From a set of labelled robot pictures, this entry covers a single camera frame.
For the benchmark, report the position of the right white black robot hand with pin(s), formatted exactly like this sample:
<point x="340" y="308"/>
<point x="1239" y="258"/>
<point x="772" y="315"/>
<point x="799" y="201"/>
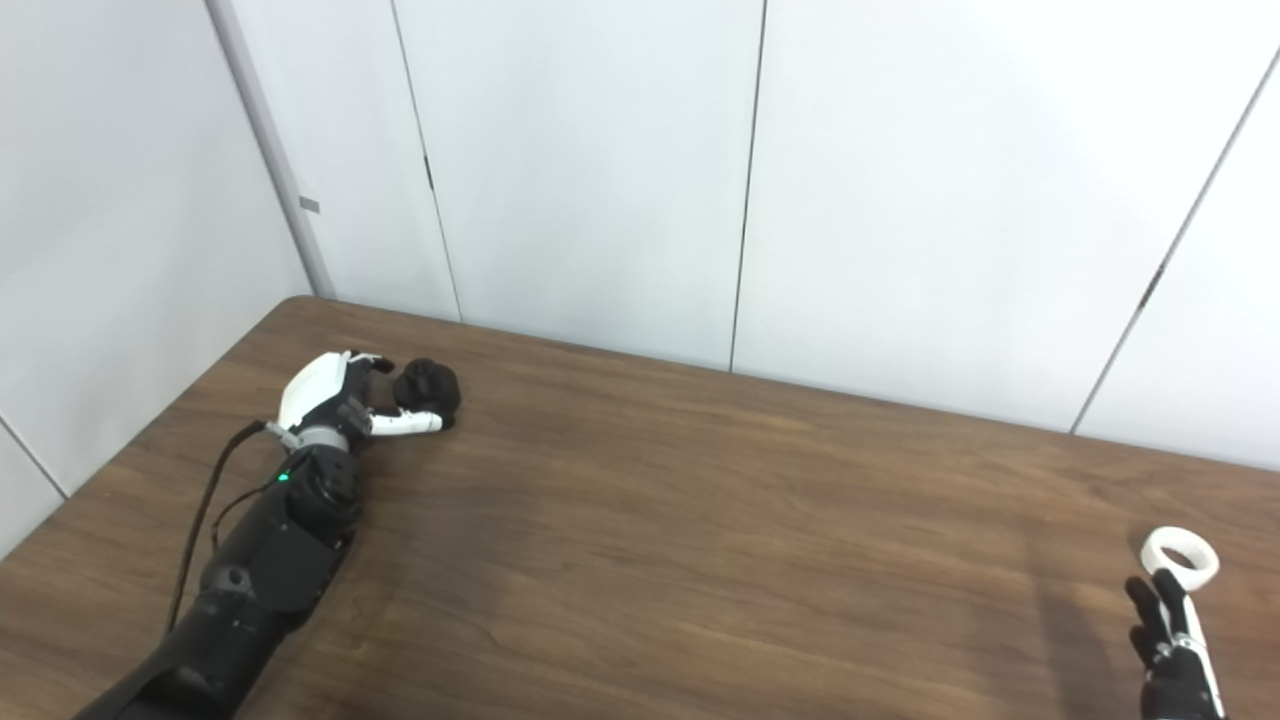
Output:
<point x="1178" y="680"/>

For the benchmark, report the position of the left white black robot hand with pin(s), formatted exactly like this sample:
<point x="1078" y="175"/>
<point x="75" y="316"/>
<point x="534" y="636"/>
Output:
<point x="312" y="385"/>

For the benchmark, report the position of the round black plastic part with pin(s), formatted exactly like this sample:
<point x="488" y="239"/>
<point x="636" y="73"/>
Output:
<point x="430" y="385"/>

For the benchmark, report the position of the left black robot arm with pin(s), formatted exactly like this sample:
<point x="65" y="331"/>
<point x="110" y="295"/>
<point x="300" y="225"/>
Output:
<point x="270" y="560"/>

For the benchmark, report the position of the grey wall corner strip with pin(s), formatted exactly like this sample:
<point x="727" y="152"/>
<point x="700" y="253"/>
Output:
<point x="270" y="150"/>

